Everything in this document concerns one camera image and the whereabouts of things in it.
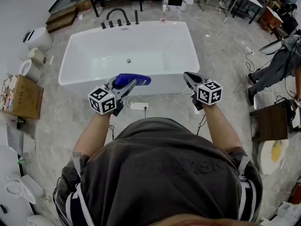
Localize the dark wooden stool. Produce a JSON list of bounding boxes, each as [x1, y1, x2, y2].
[[249, 101, 289, 142]]

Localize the white round toilet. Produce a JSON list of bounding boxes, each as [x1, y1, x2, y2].
[[24, 214, 56, 226]]

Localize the black frame table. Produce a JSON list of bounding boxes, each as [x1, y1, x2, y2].
[[78, 0, 144, 18]]

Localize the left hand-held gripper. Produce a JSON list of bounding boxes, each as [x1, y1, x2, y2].
[[88, 75, 139, 117]]

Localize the white carton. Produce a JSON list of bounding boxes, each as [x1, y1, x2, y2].
[[276, 201, 301, 221]]

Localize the person's grey t-shirt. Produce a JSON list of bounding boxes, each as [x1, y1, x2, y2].
[[55, 118, 264, 226]]

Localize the brown wooden steps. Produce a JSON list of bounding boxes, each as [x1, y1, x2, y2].
[[45, 7, 79, 34]]

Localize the white basin with yellow cloth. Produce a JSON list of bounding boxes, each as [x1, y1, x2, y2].
[[257, 139, 290, 175]]

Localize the person's left shoulder strap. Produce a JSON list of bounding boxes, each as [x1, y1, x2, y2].
[[53, 182, 95, 226]]

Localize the white display platform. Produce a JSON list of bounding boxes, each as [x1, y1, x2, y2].
[[0, 116, 36, 226]]

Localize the white bathtub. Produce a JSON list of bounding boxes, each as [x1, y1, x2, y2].
[[58, 20, 200, 97]]

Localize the person's right forearm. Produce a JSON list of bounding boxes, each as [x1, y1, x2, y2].
[[203, 104, 244, 154]]

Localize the blue bottle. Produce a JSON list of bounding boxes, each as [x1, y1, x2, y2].
[[114, 73, 152, 88]]

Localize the grey marble floor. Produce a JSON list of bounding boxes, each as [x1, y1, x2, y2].
[[22, 0, 301, 226]]

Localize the person's right shoulder strap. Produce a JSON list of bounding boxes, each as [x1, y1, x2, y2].
[[237, 155, 258, 222]]

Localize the white wash basin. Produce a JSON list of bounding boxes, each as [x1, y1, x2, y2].
[[258, 39, 285, 56]]

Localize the white perforated panel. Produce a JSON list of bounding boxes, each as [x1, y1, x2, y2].
[[5, 123, 24, 155]]

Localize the white toilet seat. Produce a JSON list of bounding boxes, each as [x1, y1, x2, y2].
[[4, 174, 45, 205]]

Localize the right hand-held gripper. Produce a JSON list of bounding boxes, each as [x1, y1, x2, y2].
[[183, 71, 223, 112]]

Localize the person's face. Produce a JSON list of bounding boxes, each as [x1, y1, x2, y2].
[[159, 215, 261, 226]]

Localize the beige waste bin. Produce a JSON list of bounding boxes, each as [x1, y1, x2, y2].
[[28, 47, 46, 67]]

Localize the black curved faucet spout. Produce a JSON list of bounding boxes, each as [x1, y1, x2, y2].
[[106, 8, 131, 26]]

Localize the brown cardboard box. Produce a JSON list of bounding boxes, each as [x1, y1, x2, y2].
[[0, 75, 45, 120]]

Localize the white smart toilet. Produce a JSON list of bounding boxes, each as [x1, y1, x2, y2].
[[23, 27, 53, 52]]

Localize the pile of toiletry packets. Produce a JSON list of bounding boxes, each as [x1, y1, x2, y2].
[[0, 75, 18, 112]]

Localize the white power cable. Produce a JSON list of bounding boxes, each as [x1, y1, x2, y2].
[[124, 91, 196, 106]]

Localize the person's left forearm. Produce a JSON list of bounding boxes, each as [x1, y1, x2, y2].
[[73, 112, 113, 157]]

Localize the white open toilet bowl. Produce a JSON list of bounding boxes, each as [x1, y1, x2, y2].
[[6, 56, 42, 83]]

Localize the person's shoulder strap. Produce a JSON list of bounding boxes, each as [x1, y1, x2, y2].
[[53, 182, 95, 226], [237, 155, 258, 222]]

